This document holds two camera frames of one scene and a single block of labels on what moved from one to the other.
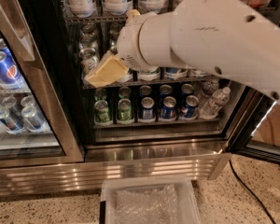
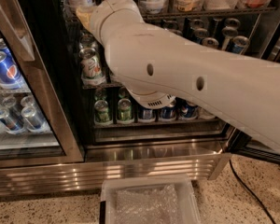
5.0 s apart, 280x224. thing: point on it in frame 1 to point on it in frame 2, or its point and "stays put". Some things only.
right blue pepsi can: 190,107 stays put
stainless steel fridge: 66,112 stays put
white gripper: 129,46 to 98,17
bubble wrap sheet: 158,205 stays put
